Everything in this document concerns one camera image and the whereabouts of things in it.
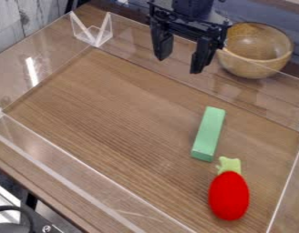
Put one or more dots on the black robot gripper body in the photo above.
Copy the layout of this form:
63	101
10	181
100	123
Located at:
190	19

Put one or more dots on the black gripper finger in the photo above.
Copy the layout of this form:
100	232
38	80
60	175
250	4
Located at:
203	54
162	40

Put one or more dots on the red plush tomato toy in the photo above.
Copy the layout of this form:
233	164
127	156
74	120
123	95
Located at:
229	192

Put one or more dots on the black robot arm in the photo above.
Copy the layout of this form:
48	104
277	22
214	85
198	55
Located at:
193	20

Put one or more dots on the wooden bowl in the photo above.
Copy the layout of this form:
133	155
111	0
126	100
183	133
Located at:
257	50

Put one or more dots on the green rectangular block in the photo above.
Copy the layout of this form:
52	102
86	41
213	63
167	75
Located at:
209	133

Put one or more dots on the clear acrylic corner bracket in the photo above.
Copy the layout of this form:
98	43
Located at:
92	35

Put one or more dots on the clear acrylic enclosure wall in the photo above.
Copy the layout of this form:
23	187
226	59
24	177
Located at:
98	124

